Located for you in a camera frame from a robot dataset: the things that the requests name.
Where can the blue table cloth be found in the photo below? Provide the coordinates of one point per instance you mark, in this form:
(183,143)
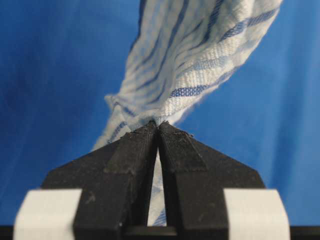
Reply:
(59,58)

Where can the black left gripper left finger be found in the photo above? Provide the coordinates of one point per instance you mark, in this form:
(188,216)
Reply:
(95,196)

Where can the white blue striped towel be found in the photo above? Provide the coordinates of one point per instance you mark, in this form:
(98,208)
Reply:
(184,50)

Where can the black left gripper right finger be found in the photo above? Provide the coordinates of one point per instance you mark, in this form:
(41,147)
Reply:
(211,196)

